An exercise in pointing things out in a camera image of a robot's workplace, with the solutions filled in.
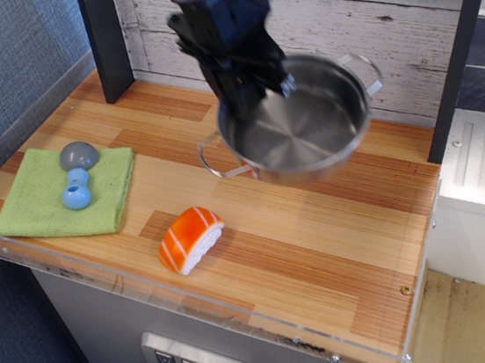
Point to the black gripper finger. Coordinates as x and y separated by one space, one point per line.
241 90
216 74

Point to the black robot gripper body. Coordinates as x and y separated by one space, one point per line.
233 31

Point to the stainless steel pot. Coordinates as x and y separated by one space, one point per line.
309 134

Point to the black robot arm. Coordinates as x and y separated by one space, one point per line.
237 56

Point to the salmon nigiri sushi toy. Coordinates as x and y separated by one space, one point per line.
189 238

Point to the blue grey toy mushroom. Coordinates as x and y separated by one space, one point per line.
76 159

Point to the green cloth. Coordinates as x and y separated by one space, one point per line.
35 205

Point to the grey cabinet front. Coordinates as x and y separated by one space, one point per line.
111 328

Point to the clear acrylic table edge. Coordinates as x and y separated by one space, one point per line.
185 301

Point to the left dark grey post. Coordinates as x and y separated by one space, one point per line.
108 47

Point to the dark grey post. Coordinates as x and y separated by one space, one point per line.
108 47
460 49

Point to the right dark grey post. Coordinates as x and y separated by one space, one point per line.
460 49

